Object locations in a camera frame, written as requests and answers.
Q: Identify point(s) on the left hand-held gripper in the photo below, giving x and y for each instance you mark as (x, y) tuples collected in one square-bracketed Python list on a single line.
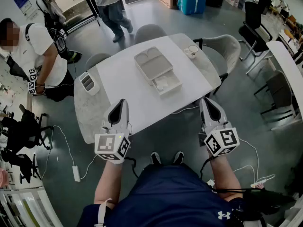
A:
[(106, 144)]

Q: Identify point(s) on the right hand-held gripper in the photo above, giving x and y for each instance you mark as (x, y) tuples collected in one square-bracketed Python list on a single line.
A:
[(222, 141)]

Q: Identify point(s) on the grey compartment tray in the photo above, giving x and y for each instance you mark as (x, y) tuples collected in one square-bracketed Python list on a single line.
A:
[(152, 65)]

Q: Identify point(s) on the person's left forearm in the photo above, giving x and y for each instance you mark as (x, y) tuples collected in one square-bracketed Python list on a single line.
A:
[(109, 181)]

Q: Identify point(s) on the person's right forearm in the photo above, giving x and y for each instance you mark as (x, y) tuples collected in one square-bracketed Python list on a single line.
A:
[(223, 174)]

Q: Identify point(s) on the white compartment organizer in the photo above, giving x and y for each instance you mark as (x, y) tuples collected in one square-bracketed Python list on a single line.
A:
[(88, 84)]

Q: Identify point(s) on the person's right shoe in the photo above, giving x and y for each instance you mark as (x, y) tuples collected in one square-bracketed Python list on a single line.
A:
[(178, 157)]

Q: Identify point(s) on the person's shoe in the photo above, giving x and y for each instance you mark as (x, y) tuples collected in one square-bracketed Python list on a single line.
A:
[(155, 158), (178, 157)]

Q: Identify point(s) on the person's left shoe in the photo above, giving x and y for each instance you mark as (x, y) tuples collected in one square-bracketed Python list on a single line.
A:
[(155, 158)]

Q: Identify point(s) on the grey shell chair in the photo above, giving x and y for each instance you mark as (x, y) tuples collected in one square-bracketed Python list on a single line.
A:
[(150, 32), (97, 59), (225, 51)]

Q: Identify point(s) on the white mug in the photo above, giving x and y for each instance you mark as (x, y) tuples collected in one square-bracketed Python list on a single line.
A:
[(191, 51)]

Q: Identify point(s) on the dark grey chair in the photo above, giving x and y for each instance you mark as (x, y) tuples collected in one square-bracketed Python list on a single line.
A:
[(280, 89)]

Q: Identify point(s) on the white power strip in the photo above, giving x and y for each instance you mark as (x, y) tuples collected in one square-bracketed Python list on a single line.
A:
[(262, 180), (76, 173)]

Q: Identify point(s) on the white desk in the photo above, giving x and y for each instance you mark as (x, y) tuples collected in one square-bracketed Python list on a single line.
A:
[(285, 63)]

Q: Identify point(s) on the person's navy shirt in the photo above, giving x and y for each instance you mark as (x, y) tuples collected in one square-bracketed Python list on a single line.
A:
[(170, 197)]

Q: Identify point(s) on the black hanging backpack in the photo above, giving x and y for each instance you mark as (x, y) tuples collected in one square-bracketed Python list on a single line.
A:
[(58, 41)]

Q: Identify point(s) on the black coat rack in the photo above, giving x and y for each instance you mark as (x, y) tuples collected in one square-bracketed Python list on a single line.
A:
[(93, 6)]

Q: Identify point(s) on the grey hanging jacket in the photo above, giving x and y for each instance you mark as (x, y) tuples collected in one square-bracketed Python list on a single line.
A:
[(55, 11)]

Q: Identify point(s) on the blue wall poster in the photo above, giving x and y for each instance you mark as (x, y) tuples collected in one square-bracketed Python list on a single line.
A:
[(21, 0)]

